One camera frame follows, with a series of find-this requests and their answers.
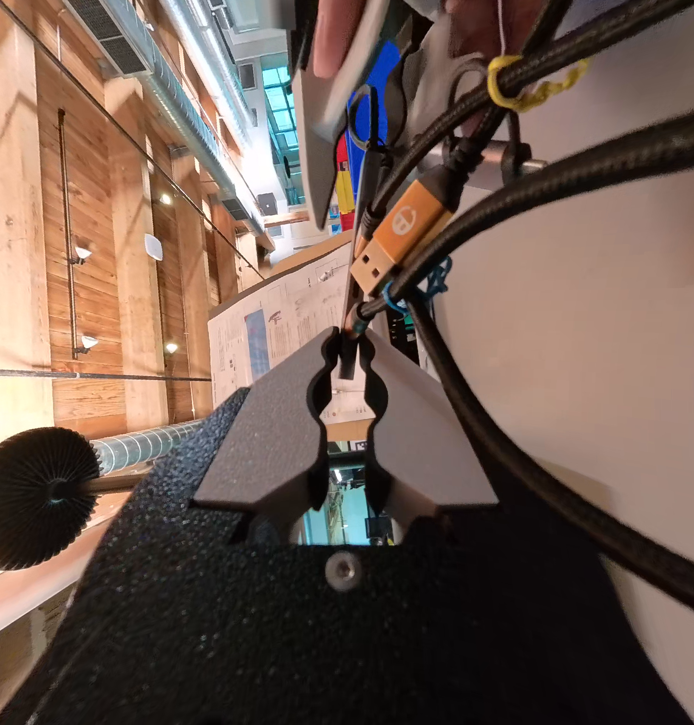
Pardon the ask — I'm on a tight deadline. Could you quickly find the black cable with blue tie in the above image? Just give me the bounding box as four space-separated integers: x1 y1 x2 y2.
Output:
337 110 694 615

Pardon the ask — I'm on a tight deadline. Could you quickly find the corrugated silver duct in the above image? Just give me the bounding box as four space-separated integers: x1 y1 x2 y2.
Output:
92 419 206 474

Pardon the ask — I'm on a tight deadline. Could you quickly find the silver air duct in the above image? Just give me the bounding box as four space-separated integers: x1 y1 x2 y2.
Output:
154 0 268 239

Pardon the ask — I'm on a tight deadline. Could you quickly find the black pleated round fixture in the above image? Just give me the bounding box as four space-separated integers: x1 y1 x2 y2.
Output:
0 426 102 571

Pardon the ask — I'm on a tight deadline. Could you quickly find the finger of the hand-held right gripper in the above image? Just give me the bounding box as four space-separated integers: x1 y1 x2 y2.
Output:
290 0 394 230

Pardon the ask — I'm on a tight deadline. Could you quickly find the blue storage bin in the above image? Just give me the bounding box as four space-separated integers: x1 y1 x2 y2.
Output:
347 40 404 190

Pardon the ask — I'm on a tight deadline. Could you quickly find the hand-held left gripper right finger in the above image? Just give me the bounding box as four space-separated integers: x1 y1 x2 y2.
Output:
361 330 499 538

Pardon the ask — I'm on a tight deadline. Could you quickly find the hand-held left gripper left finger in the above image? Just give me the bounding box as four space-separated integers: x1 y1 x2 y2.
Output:
193 326 342 541

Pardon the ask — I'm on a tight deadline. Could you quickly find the printed instruction sheet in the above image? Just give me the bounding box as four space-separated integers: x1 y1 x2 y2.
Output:
208 258 376 423

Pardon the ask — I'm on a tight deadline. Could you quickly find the person's right hand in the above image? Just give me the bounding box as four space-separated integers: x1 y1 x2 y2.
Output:
446 0 532 57

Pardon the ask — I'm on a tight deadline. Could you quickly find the wooden document stand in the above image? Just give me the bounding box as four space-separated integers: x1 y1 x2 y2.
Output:
208 229 382 454

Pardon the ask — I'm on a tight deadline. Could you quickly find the yellow storage bin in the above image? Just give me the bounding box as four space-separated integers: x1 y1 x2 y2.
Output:
335 170 360 215

